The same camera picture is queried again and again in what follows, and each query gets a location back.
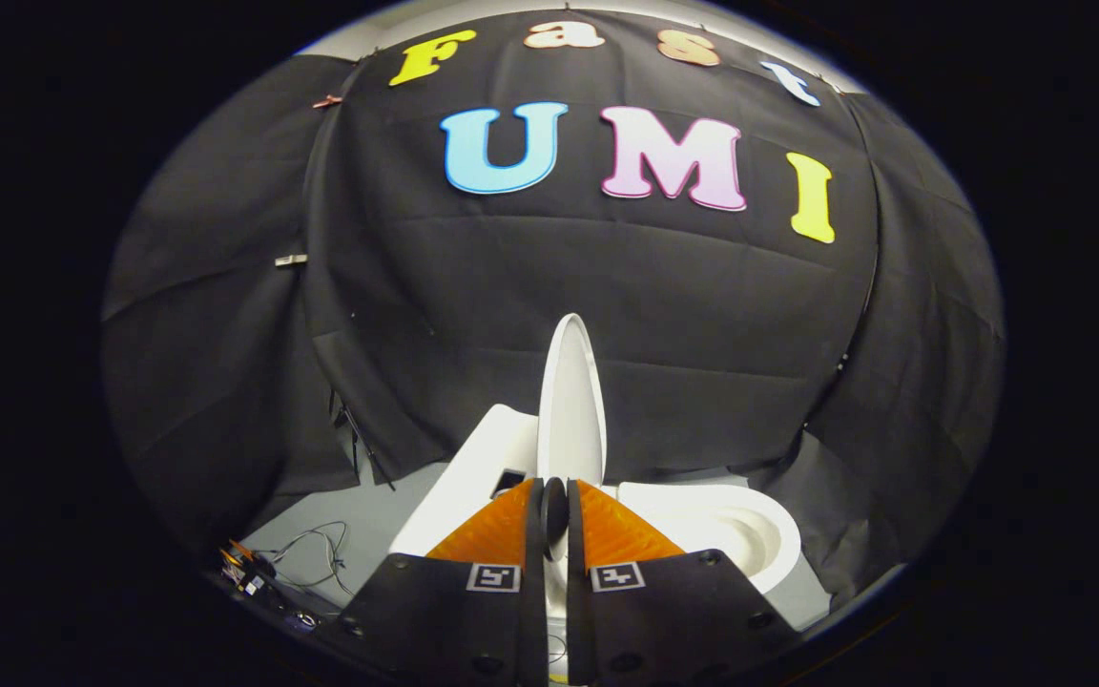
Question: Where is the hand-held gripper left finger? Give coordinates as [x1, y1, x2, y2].
[338, 478, 550, 687]

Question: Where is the black backdrop cloth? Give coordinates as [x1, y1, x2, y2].
[99, 8, 1006, 612]

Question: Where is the white toilet lid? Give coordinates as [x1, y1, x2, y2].
[536, 312, 609, 566]

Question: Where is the white toilet body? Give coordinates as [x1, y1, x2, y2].
[388, 403, 804, 631]

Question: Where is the black round lid handle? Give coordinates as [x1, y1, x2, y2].
[540, 476, 570, 547]

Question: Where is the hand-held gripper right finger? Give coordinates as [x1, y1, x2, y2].
[566, 478, 799, 687]

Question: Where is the tangle of thin cables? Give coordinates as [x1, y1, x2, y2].
[218, 519, 352, 633]

